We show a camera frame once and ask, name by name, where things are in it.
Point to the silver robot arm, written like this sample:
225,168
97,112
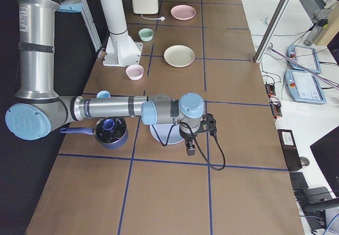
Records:
40,110

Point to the lower teach pendant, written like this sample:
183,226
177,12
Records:
304,87

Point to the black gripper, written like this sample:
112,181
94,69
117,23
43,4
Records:
187,137

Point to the blue saucepan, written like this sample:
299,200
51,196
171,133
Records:
112,139

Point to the light blue cup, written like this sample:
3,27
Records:
103,94

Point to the upper teach pendant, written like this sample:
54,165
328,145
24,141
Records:
305,56

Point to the small blue cup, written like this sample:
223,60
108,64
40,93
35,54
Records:
108,124

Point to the cream toaster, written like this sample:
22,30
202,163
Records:
145,6

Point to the aluminium frame post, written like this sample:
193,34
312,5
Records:
277,15

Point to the pink bowl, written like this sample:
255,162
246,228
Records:
135,72

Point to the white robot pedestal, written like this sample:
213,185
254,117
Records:
121,50

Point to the black power box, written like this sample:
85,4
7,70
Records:
289,150

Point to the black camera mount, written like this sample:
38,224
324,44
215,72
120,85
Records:
208,124

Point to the light blue plate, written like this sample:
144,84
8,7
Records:
161,131

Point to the teach pendant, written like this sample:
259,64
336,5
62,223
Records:
304,87
305,56

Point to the green tipped stick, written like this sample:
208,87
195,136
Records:
328,82

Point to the pink plate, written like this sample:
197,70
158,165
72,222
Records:
183,12

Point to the cream plate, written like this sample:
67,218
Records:
179,56

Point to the green bowl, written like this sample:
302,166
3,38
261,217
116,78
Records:
146,34

